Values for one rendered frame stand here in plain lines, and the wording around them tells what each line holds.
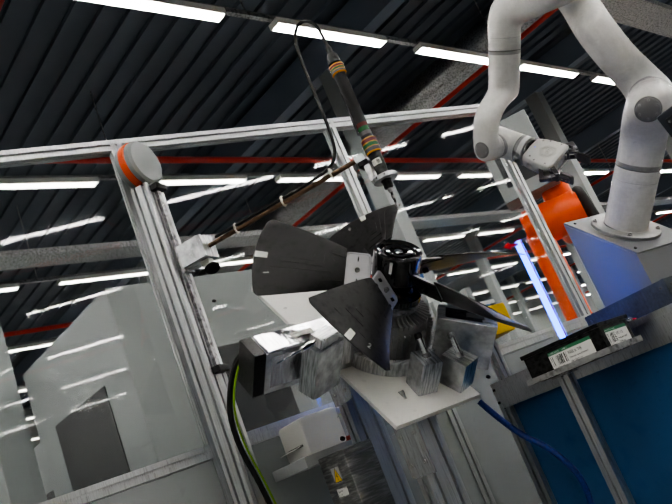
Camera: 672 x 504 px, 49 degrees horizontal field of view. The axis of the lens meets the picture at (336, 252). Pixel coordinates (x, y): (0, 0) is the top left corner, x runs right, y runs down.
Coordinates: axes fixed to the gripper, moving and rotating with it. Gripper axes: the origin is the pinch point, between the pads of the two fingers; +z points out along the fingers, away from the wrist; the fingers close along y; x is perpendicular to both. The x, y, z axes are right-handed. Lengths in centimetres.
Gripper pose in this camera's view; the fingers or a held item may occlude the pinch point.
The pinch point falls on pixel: (577, 169)
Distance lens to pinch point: 215.1
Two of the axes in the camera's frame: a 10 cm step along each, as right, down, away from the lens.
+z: 7.0, 3.9, -6.0
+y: 6.5, -6.8, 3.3
